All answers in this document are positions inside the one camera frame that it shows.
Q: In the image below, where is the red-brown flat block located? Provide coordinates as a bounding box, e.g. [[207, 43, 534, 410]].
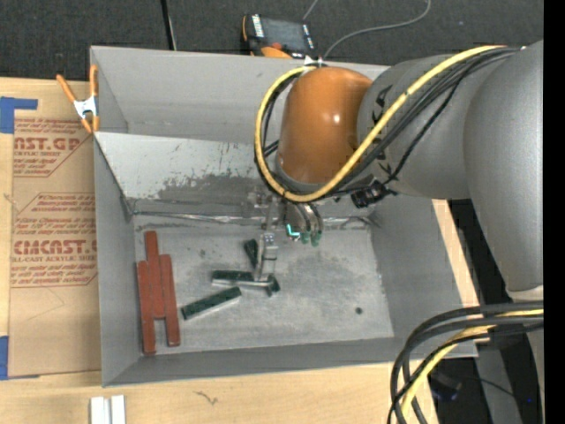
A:
[[144, 230, 167, 322], [159, 254, 182, 349], [135, 260, 158, 356]]

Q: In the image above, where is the brown cardboard board red print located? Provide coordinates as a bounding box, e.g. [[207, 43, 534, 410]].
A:
[[0, 76, 103, 380]]

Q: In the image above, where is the grey metal bin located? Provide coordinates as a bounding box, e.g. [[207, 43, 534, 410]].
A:
[[89, 45, 480, 389]]

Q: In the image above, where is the short dark green flat block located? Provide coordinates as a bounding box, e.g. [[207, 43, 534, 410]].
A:
[[243, 238, 260, 269]]

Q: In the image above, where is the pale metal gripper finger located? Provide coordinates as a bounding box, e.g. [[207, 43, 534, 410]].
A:
[[252, 232, 271, 283], [265, 233, 280, 284]]

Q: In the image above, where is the black cylinder on white bracket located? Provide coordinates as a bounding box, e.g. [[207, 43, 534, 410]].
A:
[[350, 180, 399, 209]]

